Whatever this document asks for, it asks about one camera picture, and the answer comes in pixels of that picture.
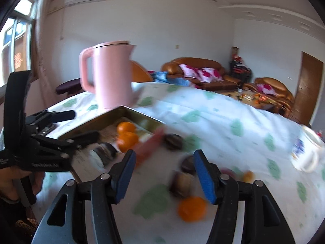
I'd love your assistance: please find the brown leather sofa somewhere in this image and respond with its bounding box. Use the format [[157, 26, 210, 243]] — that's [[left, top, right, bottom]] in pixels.
[[161, 57, 242, 92]]

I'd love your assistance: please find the brown wooden door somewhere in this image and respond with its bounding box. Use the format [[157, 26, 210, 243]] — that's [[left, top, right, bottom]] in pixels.
[[292, 51, 325, 125]]

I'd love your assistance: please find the window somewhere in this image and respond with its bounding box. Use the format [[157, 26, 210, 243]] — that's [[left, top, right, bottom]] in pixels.
[[0, 0, 36, 87]]

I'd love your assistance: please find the brown leather armchair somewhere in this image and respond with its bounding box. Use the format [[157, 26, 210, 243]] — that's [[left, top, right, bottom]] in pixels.
[[255, 77, 294, 112]]

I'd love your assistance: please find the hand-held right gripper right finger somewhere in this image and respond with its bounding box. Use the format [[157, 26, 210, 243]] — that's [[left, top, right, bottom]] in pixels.
[[193, 149, 296, 244]]

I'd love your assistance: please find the wooden coffee table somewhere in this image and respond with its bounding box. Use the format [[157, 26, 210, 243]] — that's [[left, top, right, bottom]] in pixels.
[[229, 89, 282, 112]]

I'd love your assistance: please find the floral pink pillow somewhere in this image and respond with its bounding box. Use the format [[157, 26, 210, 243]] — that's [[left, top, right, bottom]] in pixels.
[[198, 67, 224, 83], [178, 64, 201, 78], [258, 83, 276, 95]]

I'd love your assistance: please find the brown leather chair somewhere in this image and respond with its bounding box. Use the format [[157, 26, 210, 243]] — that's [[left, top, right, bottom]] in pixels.
[[130, 60, 154, 83]]

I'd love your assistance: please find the white printed mug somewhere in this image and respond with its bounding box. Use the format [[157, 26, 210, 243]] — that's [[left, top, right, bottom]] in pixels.
[[289, 125, 325, 173]]

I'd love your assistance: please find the pink metal tin box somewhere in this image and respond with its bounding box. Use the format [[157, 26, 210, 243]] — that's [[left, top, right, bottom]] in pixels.
[[57, 105, 167, 182]]

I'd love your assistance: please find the black smartphone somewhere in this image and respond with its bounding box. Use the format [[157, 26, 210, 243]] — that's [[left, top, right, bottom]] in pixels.
[[38, 123, 57, 136]]

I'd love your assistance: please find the pink electric kettle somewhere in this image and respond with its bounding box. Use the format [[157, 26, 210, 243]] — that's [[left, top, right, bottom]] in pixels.
[[79, 41, 143, 110]]

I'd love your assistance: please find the dark maroon stool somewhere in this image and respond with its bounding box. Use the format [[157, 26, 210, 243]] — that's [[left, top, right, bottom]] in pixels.
[[55, 79, 84, 96]]

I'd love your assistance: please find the orange mandarin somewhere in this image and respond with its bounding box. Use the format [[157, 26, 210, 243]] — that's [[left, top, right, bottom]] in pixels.
[[116, 132, 140, 153], [117, 121, 137, 136], [177, 196, 207, 223]]

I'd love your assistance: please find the dark brown wrinkled fruit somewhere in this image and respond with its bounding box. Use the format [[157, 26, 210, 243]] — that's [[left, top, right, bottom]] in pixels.
[[163, 134, 184, 150]]

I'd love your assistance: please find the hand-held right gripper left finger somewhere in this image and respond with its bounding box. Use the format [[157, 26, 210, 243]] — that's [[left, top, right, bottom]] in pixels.
[[32, 149, 137, 244]]

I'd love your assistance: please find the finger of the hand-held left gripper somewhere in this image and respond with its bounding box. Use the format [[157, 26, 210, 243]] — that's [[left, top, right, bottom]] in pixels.
[[32, 130, 100, 158], [24, 110, 77, 127]]

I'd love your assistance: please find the white cloud-print tablecloth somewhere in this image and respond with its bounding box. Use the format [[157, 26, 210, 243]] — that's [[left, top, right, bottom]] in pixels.
[[33, 81, 325, 244]]

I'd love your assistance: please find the person's left hand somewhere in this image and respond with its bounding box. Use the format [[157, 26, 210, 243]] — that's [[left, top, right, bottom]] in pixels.
[[0, 169, 45, 201]]

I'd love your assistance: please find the dark purple round fruit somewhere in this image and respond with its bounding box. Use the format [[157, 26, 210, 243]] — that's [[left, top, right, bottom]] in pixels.
[[181, 156, 197, 175]]

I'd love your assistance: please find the blue cloth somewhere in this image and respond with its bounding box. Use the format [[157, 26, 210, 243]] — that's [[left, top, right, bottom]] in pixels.
[[148, 71, 196, 87]]

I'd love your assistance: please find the light curtain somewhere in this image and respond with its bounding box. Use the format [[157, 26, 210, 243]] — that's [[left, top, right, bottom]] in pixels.
[[32, 0, 59, 82]]

